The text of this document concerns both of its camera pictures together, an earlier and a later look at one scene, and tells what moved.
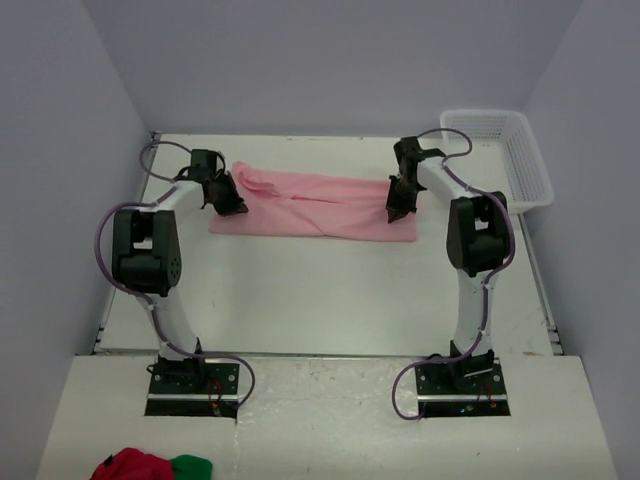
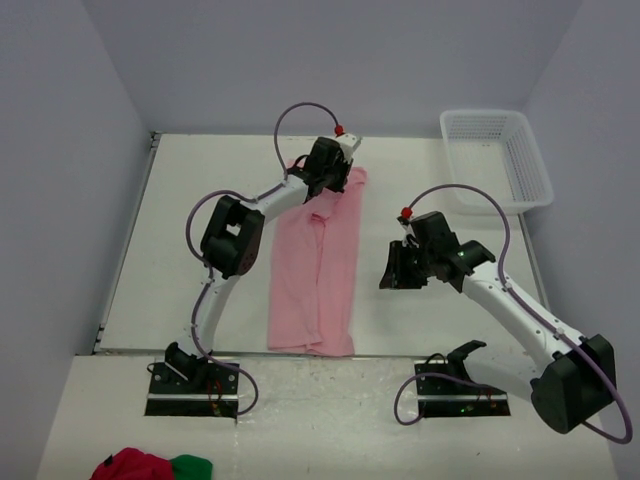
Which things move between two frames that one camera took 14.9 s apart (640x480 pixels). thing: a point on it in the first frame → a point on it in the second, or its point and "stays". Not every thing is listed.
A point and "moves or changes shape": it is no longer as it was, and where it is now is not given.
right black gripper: (398, 210) → (395, 276)
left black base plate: (193, 387) stays
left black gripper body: (216, 176) → (334, 176)
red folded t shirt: (133, 464) stays
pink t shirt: (280, 204) moves or changes shape
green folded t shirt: (190, 467) stays
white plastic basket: (505, 156) stays
